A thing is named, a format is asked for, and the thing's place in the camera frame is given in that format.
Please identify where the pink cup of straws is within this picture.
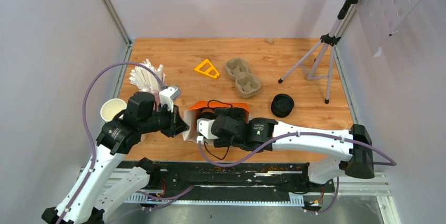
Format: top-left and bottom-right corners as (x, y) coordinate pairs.
(129, 59), (166, 106)

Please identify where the stack of black lids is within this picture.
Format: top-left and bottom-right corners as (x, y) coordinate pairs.
(270, 94), (295, 118)

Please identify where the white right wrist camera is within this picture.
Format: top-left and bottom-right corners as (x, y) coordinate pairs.
(197, 118), (218, 139)

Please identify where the stack of white paper cups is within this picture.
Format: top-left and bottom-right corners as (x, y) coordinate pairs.
(100, 98), (127, 123)

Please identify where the orange and white paper bag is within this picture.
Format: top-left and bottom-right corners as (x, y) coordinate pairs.
(182, 99), (252, 160)

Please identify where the cardboard cup carrier stack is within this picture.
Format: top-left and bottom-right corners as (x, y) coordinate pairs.
(225, 58), (261, 98)

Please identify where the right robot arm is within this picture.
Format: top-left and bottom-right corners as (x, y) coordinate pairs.
(197, 114), (374, 191)

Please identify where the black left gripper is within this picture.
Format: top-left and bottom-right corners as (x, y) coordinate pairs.
(140, 101), (190, 137)

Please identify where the yellow plastic triangle piece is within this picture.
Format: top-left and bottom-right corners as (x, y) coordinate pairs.
(194, 58), (220, 79)

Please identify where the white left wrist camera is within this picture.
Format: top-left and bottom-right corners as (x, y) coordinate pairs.
(159, 85), (181, 112)

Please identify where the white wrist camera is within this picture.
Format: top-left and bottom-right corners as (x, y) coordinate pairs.
(159, 85), (181, 112)
(197, 118), (218, 139)

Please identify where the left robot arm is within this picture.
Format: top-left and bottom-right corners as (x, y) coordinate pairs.
(42, 86), (189, 223)

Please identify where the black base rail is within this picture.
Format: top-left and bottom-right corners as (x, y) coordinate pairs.
(99, 161), (340, 209)

